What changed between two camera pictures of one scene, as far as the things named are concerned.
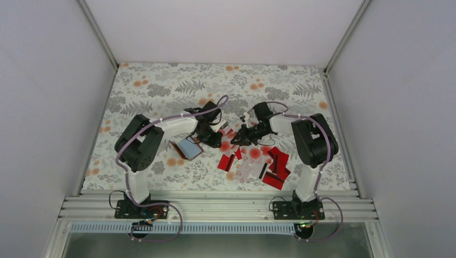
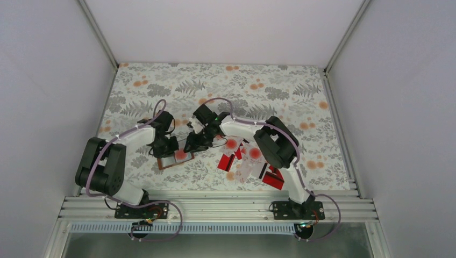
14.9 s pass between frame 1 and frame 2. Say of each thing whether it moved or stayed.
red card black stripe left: stayed
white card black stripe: stayed
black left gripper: moved
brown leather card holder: moved
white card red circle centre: stayed
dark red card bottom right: stayed
